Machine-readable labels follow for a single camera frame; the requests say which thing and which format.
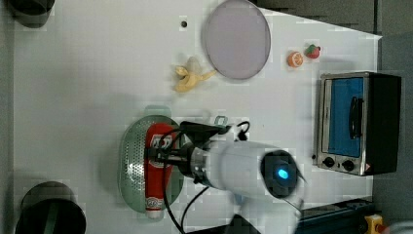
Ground green metal cup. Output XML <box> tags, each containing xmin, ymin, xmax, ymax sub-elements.
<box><xmin>213</xmin><ymin>115</ymin><xmax>228</xmax><ymax>127</ymax></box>

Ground green metal strainer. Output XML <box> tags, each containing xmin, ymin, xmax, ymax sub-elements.
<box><xmin>118</xmin><ymin>105</ymin><xmax>178</xmax><ymax>214</ymax></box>

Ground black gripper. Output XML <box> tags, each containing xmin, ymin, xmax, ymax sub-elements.
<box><xmin>147</xmin><ymin>121</ymin><xmax>231</xmax><ymax>182</ymax></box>

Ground plush red strawberry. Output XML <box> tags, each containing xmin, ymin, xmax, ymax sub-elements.
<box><xmin>305</xmin><ymin>44</ymin><xmax>321</xmax><ymax>59</ymax></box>

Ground black toaster oven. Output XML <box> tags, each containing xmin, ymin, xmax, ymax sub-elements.
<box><xmin>316</xmin><ymin>71</ymin><xmax>401</xmax><ymax>176</ymax></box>

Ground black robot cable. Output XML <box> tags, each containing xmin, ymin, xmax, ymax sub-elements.
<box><xmin>155</xmin><ymin>120</ymin><xmax>251</xmax><ymax>234</ymax></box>

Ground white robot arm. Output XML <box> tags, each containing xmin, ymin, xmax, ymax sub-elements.
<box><xmin>145</xmin><ymin>121</ymin><xmax>306</xmax><ymax>234</ymax></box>

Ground blue crate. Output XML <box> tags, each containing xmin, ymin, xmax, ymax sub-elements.
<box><xmin>295</xmin><ymin>199</ymin><xmax>376</xmax><ymax>234</ymax></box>

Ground black cylinder container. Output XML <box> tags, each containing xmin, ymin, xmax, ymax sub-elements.
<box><xmin>15</xmin><ymin>181</ymin><xmax>87</xmax><ymax>234</ymax></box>

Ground plush peeled banana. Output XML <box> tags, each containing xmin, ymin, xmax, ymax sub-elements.
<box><xmin>174</xmin><ymin>57</ymin><xmax>217</xmax><ymax>93</ymax></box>

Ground plush orange slice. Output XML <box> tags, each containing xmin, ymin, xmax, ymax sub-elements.
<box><xmin>287</xmin><ymin>52</ymin><xmax>304</xmax><ymax>68</ymax></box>

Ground grey round plate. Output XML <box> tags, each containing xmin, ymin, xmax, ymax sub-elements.
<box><xmin>204</xmin><ymin>0</ymin><xmax>271</xmax><ymax>80</ymax></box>

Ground red plush ketchup bottle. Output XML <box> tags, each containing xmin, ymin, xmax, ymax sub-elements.
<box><xmin>144</xmin><ymin>123</ymin><xmax>175</xmax><ymax>219</ymax></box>

